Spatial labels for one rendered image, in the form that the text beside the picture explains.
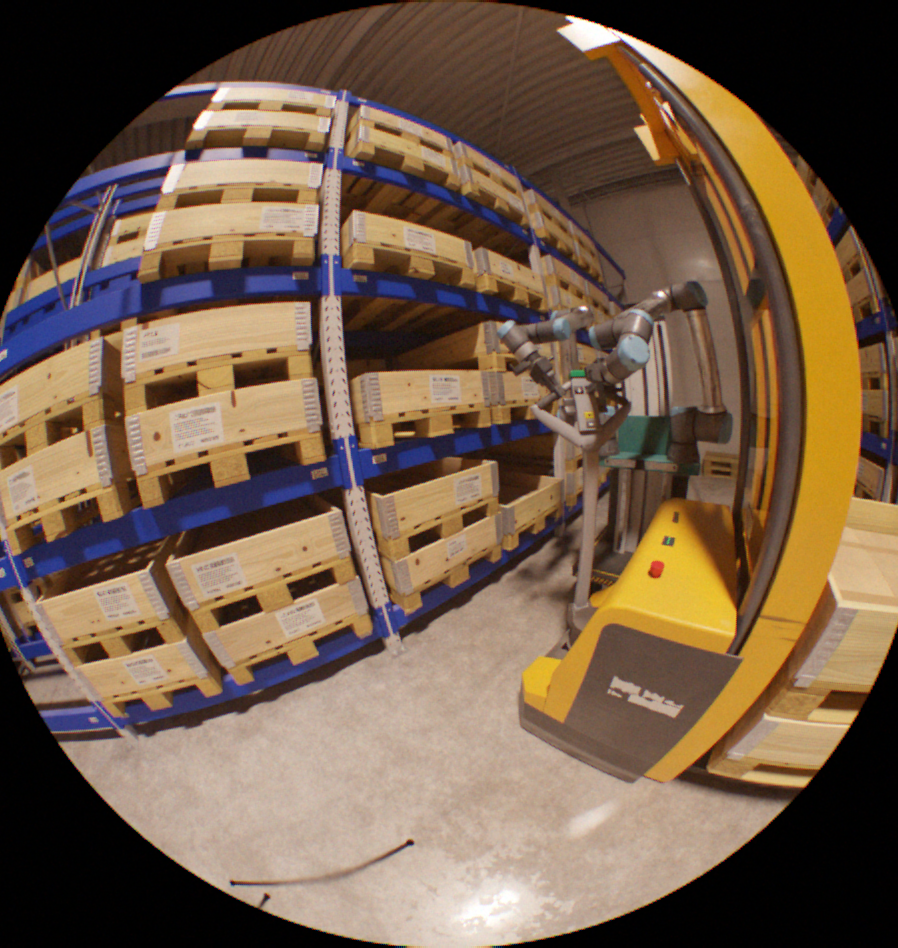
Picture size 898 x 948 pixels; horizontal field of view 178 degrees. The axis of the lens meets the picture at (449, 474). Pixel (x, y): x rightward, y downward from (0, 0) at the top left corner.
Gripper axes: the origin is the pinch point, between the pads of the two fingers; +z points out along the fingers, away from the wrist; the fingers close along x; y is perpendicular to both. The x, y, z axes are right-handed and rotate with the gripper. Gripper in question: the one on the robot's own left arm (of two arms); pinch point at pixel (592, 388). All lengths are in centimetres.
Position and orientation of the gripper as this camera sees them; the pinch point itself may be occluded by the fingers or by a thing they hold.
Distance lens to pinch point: 112.9
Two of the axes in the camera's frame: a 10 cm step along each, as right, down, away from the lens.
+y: 9.9, -1.0, -0.7
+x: -1.0, -9.9, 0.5
